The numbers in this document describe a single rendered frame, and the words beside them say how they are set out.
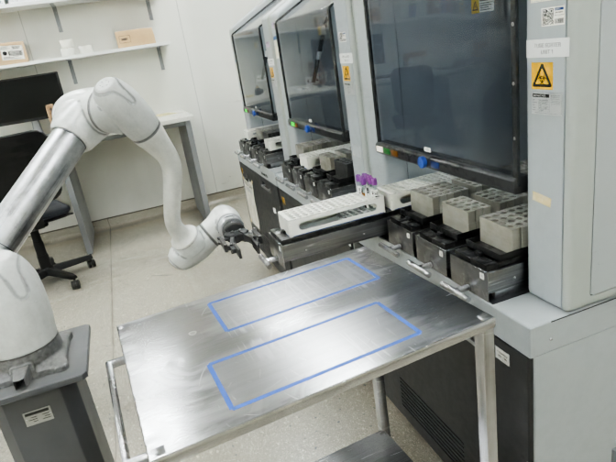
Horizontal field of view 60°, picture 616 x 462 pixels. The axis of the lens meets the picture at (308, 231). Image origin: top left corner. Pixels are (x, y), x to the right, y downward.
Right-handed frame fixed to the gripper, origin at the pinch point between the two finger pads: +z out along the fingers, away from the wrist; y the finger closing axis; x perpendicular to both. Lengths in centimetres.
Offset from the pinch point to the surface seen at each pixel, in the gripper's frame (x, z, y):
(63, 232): 70, -335, -97
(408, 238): -4, 34, 37
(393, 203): -9.3, 19.0, 41.3
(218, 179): 54, -336, 44
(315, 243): -4.3, 20.9, 15.5
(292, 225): -10.3, 19.1, 10.3
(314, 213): -12.1, 18.3, 17.3
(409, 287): -8, 65, 20
